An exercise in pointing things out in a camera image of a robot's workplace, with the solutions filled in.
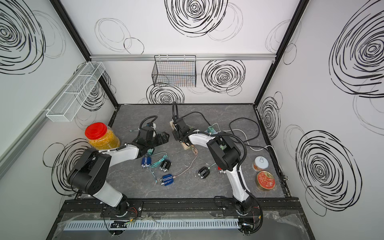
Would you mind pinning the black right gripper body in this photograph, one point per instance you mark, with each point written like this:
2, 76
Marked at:
178, 136

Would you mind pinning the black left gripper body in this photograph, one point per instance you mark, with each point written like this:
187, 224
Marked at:
157, 140

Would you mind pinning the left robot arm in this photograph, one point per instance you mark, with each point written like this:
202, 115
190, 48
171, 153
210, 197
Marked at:
89, 174

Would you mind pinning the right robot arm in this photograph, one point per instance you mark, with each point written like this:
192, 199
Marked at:
228, 151

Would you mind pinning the beige power strip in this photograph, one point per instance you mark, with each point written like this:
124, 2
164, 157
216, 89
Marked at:
186, 145

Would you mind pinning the teal USB charger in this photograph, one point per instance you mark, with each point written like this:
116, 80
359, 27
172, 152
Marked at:
211, 130

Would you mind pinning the clear jar of yellow flakes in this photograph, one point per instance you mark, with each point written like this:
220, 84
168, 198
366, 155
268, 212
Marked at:
101, 137

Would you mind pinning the white lidded container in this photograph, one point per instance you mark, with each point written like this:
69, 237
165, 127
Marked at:
260, 164

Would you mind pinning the red round tin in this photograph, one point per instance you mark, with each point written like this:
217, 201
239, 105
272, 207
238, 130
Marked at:
265, 181

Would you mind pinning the black wire basket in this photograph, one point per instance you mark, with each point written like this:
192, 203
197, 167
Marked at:
175, 73

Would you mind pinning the white wire shelf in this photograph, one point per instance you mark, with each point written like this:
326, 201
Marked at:
83, 91

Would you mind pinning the aluminium wall rail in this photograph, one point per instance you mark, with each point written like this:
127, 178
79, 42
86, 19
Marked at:
183, 57

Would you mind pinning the white slotted cable duct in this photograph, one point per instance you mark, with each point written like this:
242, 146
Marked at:
180, 224

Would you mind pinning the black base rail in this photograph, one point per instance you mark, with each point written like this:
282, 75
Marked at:
217, 205

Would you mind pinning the black corner frame post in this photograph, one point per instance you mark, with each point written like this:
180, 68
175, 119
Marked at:
67, 22

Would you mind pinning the right black corner post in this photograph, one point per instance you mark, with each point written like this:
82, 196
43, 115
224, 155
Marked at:
283, 45

